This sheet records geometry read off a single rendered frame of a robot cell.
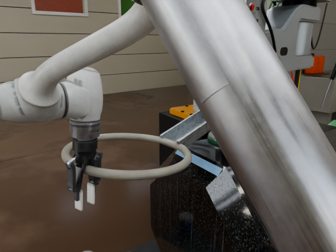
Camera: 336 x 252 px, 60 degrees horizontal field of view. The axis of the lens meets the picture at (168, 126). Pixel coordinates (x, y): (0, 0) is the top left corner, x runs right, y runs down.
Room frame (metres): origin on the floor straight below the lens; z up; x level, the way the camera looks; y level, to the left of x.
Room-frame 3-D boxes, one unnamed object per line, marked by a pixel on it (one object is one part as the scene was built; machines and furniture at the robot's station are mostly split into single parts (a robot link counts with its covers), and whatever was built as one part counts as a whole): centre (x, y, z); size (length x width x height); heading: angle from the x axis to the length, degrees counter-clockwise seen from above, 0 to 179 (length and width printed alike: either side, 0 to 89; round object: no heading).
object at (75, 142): (0.85, 0.26, 1.01); 0.08 x 0.07 x 0.09; 148
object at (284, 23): (1.74, -0.62, 1.31); 0.74 x 0.23 x 0.49; 133
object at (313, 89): (4.42, -2.48, 0.43); 1.30 x 0.62 x 0.86; 128
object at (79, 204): (0.82, 0.28, 0.85); 0.03 x 0.01 x 0.07; 58
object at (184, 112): (2.38, -0.33, 0.76); 0.49 x 0.49 x 0.05; 32
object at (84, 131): (0.85, 0.25, 1.08); 0.09 x 0.09 x 0.06
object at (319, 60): (4.51, -2.26, 1.00); 0.50 x 0.22 x 0.33; 128
